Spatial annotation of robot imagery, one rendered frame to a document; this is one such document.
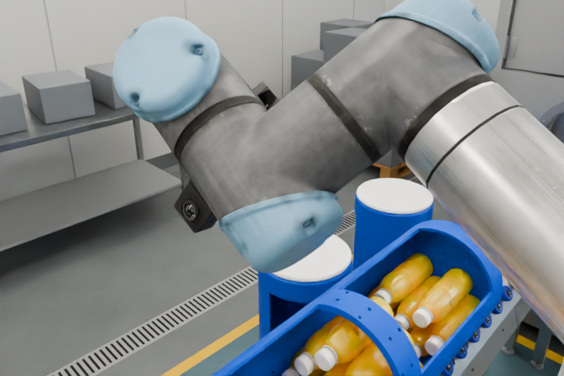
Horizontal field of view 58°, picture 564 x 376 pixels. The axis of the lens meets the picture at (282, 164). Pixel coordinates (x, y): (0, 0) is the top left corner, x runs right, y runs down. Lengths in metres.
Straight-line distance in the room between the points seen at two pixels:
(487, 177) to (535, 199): 0.03
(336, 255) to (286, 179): 1.22
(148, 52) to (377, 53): 0.15
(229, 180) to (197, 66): 0.08
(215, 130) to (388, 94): 0.12
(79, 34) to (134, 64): 3.76
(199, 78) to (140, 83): 0.04
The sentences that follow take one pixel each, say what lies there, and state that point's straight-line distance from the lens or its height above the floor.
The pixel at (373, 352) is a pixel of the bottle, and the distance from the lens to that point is 1.08.
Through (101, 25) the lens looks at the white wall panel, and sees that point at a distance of 4.19.
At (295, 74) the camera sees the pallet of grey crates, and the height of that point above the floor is 0.76.
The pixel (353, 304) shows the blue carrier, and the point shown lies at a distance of 1.04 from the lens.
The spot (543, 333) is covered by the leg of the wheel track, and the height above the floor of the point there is 0.21.
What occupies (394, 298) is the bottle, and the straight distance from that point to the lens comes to 1.28.
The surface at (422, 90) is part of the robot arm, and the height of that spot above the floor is 1.80.
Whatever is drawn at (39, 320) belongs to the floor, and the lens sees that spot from 3.19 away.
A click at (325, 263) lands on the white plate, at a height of 1.04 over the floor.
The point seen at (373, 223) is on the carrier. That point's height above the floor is 0.97.
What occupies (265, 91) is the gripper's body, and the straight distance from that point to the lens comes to 0.50.
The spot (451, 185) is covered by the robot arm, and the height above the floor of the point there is 1.76.
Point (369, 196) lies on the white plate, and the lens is 1.89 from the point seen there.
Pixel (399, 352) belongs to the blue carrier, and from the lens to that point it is 1.03.
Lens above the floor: 1.88
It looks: 23 degrees down
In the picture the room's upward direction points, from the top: straight up
